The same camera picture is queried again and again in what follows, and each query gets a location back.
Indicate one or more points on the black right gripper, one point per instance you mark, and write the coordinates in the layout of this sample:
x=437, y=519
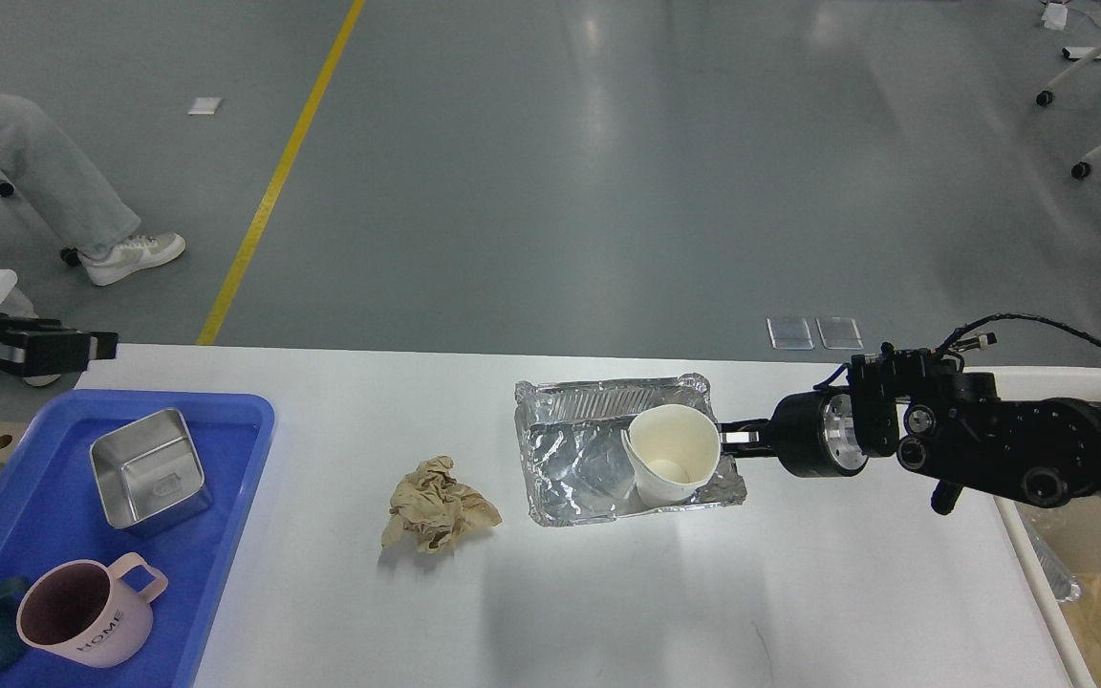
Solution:
x=813, y=435

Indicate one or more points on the white paper cup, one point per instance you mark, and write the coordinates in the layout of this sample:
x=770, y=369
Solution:
x=674, y=451

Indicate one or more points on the stainless steel rectangular container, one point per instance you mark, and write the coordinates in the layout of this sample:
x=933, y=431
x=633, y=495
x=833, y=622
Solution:
x=149, y=475

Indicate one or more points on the aluminium foil tray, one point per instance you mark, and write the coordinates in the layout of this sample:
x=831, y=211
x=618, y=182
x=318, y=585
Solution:
x=576, y=470

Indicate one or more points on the pink mug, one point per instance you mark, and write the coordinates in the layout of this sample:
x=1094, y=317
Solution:
x=93, y=614

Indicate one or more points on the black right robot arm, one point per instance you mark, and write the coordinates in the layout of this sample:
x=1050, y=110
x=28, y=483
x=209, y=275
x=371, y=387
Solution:
x=938, y=419

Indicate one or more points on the clear floor plate left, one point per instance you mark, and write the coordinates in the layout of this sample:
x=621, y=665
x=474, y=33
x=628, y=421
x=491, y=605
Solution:
x=789, y=333

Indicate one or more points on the clear floor plate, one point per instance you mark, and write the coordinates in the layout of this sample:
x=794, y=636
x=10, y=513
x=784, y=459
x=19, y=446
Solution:
x=789, y=333
x=839, y=333

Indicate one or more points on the clear floor plate right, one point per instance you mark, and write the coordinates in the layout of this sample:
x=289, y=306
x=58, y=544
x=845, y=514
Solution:
x=839, y=333

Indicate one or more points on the white sneaker far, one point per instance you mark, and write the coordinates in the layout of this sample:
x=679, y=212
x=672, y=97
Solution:
x=132, y=255

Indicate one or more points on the blue plastic tray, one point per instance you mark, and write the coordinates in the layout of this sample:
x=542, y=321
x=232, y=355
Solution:
x=50, y=514

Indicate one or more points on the person's legs in jeans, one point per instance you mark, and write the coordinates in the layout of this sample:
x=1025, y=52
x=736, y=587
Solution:
x=62, y=185

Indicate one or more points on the foil tray in bin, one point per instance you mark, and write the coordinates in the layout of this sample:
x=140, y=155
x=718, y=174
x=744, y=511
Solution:
x=1064, y=585

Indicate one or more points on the white plastic bin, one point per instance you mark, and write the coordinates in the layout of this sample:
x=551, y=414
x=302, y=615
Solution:
x=1074, y=532

